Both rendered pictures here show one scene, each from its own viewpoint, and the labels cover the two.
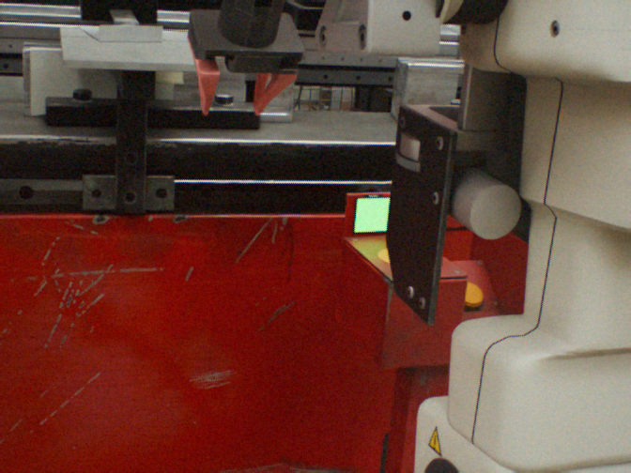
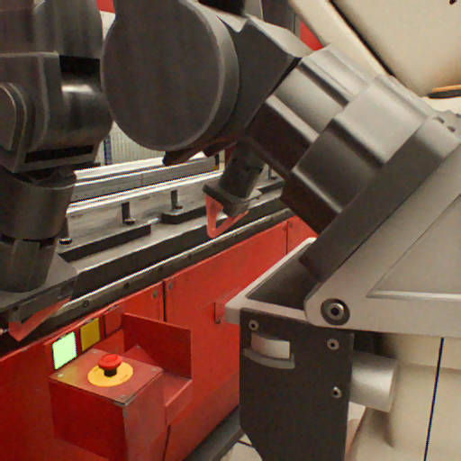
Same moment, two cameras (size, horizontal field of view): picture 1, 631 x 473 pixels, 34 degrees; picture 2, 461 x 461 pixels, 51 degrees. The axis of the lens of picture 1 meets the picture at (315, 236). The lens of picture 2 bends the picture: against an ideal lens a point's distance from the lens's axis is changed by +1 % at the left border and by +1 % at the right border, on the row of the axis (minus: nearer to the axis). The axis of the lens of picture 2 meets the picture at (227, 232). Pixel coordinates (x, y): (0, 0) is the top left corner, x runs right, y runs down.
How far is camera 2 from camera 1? 0.62 m
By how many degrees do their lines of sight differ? 40
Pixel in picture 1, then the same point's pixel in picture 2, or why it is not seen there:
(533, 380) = not seen: outside the picture
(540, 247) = (416, 394)
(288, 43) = (60, 269)
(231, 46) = (12, 297)
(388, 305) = (124, 421)
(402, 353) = (138, 447)
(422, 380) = not seen: hidden behind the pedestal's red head
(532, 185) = (416, 352)
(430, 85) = not seen: hidden behind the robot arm
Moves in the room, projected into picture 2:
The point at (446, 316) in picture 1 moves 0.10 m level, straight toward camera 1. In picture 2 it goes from (157, 403) to (185, 438)
